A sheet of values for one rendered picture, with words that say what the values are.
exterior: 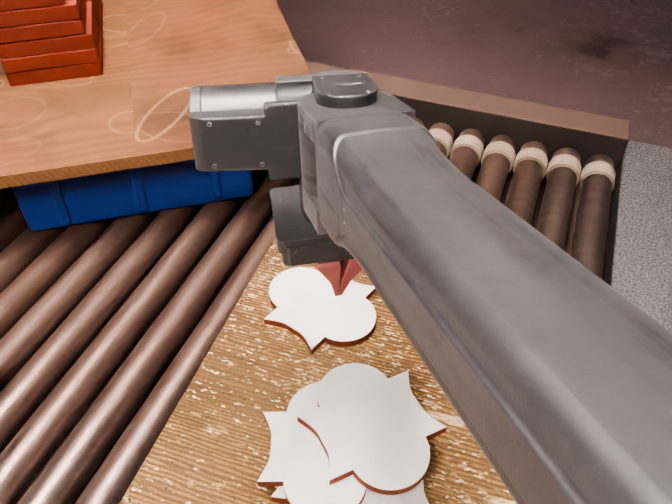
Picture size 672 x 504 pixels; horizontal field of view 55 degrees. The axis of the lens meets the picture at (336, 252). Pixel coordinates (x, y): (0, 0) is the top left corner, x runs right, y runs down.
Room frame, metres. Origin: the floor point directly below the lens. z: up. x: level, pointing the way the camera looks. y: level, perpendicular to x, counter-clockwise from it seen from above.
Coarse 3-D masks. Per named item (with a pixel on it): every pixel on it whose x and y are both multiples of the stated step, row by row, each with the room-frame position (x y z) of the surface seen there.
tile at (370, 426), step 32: (320, 384) 0.35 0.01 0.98; (352, 384) 0.35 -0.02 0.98; (384, 384) 0.35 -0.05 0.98; (320, 416) 0.32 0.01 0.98; (352, 416) 0.32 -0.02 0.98; (384, 416) 0.32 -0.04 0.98; (416, 416) 0.32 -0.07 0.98; (352, 448) 0.29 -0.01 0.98; (384, 448) 0.29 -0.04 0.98; (416, 448) 0.29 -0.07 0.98; (384, 480) 0.26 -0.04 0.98; (416, 480) 0.26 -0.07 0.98
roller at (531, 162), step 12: (528, 144) 0.84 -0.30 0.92; (540, 144) 0.84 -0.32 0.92; (516, 156) 0.83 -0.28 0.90; (528, 156) 0.80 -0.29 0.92; (540, 156) 0.80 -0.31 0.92; (516, 168) 0.79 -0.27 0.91; (528, 168) 0.77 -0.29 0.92; (540, 168) 0.78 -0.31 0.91; (516, 180) 0.75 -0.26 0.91; (528, 180) 0.74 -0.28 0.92; (540, 180) 0.76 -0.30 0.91; (516, 192) 0.72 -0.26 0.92; (528, 192) 0.72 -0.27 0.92; (516, 204) 0.69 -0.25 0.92; (528, 204) 0.69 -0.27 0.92; (528, 216) 0.67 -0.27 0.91
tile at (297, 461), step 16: (304, 400) 0.34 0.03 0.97; (272, 416) 0.32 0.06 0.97; (288, 416) 0.32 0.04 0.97; (272, 432) 0.31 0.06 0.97; (288, 432) 0.31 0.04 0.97; (304, 432) 0.31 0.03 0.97; (272, 448) 0.29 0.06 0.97; (288, 448) 0.29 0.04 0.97; (304, 448) 0.29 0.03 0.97; (320, 448) 0.29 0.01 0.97; (272, 464) 0.28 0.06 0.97; (288, 464) 0.28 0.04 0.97; (304, 464) 0.28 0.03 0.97; (320, 464) 0.28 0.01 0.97; (272, 480) 0.26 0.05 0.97; (288, 480) 0.26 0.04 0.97; (304, 480) 0.26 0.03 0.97; (320, 480) 0.26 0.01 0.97; (352, 480) 0.26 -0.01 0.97; (288, 496) 0.25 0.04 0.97; (304, 496) 0.25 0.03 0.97; (320, 496) 0.25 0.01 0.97; (336, 496) 0.25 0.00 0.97; (352, 496) 0.25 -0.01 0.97
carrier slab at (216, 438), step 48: (240, 336) 0.44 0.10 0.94; (288, 336) 0.44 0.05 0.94; (384, 336) 0.44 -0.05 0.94; (192, 384) 0.38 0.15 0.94; (240, 384) 0.38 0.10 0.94; (288, 384) 0.38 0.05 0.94; (432, 384) 0.38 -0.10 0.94; (192, 432) 0.33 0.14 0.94; (240, 432) 0.33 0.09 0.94; (144, 480) 0.28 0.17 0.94; (192, 480) 0.28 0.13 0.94; (240, 480) 0.28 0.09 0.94; (432, 480) 0.28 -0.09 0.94; (480, 480) 0.28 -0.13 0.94
